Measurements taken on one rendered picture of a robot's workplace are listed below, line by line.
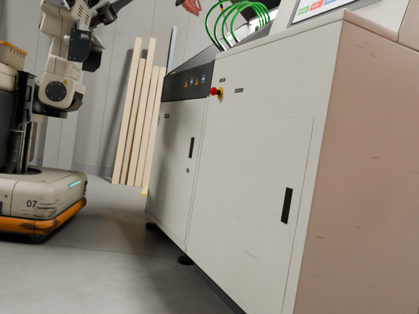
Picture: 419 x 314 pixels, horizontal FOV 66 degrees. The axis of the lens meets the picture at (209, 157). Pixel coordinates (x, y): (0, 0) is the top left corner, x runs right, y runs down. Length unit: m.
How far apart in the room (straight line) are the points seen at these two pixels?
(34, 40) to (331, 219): 3.79
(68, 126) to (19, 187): 2.24
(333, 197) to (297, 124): 0.22
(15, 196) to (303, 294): 1.29
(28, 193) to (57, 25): 0.85
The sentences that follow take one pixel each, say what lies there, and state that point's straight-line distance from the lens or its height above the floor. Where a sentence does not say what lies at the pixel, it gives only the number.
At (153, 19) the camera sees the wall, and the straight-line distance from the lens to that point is 4.06.
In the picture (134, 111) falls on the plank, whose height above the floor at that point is 0.78.
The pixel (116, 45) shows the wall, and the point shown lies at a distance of 4.01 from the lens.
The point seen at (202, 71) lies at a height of 0.91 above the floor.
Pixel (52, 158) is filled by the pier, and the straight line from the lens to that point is 3.96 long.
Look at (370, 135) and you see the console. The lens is 1.02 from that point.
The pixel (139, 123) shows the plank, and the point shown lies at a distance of 3.54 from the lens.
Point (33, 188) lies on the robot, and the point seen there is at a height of 0.26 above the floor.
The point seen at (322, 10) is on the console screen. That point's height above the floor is 1.15.
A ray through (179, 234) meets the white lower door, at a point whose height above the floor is 0.13.
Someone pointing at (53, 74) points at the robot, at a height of 0.81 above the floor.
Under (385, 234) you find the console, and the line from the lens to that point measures 1.15.
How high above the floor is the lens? 0.60
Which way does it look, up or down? 3 degrees down
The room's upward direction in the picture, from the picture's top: 9 degrees clockwise
